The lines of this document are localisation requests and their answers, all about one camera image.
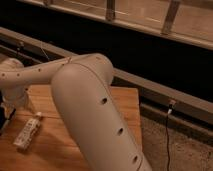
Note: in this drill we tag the white bottle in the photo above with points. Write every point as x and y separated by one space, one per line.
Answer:
24 138

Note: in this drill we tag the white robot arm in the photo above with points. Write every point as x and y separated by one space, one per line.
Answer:
80 91

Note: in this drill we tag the black object at left edge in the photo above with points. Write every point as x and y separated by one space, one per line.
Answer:
5 115

